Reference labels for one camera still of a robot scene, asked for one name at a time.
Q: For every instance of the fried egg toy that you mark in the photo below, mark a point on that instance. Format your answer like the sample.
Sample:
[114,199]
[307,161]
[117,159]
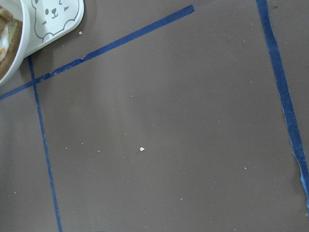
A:
[4,43]

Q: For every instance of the white round plate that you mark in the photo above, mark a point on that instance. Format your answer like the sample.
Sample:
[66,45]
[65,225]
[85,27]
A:
[20,12]

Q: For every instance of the cream bear tray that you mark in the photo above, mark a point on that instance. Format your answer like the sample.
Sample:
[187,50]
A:
[50,20]

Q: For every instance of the bread slice under egg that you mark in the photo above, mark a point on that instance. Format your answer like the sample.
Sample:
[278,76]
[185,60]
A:
[15,32]

